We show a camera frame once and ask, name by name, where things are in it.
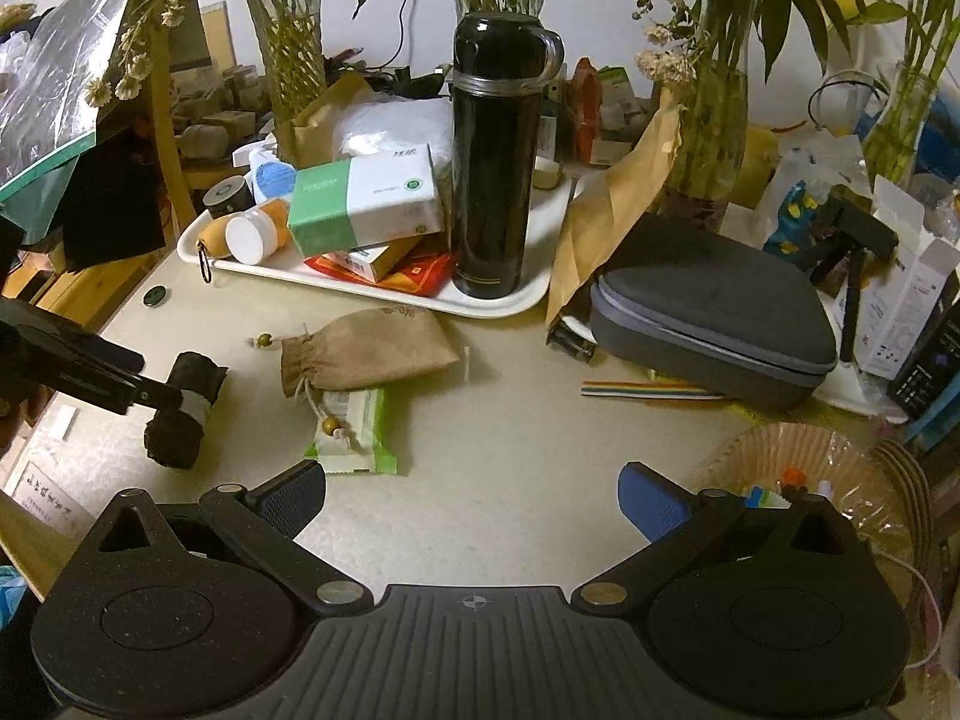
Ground brown bottle with carabiner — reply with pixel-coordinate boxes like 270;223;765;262
195;216;250;286

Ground white plastic bag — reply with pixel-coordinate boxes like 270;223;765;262
756;127;880;241

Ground green white tissue box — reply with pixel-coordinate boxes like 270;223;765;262
286;142;446;258

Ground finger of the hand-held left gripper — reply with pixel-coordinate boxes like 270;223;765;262
135;375;218;428

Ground green white carton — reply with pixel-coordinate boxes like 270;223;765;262
572;58;637;167

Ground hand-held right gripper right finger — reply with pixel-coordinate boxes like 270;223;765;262
571;461;872;612

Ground grey zip case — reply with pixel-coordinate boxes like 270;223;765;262
589;212;839;411

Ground white tray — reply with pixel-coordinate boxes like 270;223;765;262
177;171;577;319

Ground yellow round object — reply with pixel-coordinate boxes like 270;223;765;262
737;126;782;205

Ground green wet wipes packet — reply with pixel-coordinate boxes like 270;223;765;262
302;386;400;476

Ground black cloth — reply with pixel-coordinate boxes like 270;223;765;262
144;351;229;470

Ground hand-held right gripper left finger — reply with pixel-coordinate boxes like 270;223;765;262
71;460;374;614

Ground orange jar with white lid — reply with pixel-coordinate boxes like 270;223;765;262
225;197;295;266

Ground orange white small box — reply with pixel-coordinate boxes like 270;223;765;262
330;234;430;284

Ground dried white flowers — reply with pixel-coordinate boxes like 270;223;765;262
81;0;190;107
636;21;702;87

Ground rainbow ribbon cable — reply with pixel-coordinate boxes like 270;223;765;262
580;380;727;401

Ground black mini tripod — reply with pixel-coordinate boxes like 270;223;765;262
808;186;901;365

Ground wooden chair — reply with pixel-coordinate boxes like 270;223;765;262
30;0;197;316

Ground blue yellow printed bag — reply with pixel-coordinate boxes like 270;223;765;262
763;180;832;265

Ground white printed paper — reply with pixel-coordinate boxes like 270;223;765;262
9;456;87;535

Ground red packet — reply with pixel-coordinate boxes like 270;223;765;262
304;251;460;299

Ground burlap drawstring pouch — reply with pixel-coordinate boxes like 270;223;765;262
279;306;461;457

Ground black product box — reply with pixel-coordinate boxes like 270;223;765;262
887;298;960;422

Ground white cable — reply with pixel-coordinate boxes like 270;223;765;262
876;546;944;687

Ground white product box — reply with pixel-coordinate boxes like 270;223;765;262
853;175;960;381

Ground silver teal mailer bag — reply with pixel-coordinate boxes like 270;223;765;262
0;0;140;205

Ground brown paper bag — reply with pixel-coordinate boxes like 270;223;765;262
544;101;685;329

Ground small black cylinder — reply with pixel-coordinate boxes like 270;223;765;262
550;321;599;362

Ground black thermos bottle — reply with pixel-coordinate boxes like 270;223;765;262
450;12;566;299

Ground blue white packet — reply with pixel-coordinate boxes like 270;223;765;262
246;148;302;205

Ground black round jar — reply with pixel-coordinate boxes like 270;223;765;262
201;175;254;220

